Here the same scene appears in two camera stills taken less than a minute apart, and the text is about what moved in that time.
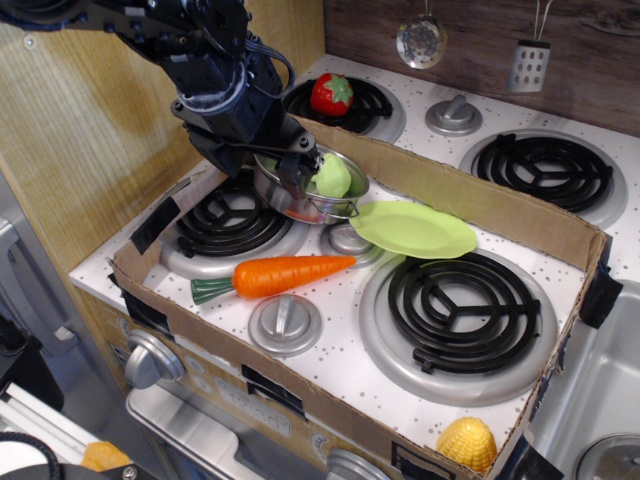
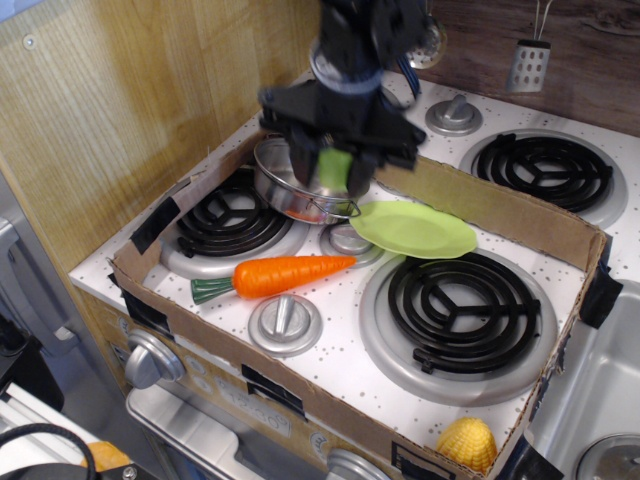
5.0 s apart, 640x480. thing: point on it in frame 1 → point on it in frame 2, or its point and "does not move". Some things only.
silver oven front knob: (149, 361) does not move
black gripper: (232, 117) → (364, 119)
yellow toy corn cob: (469, 441) does not move
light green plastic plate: (413, 229) does not move
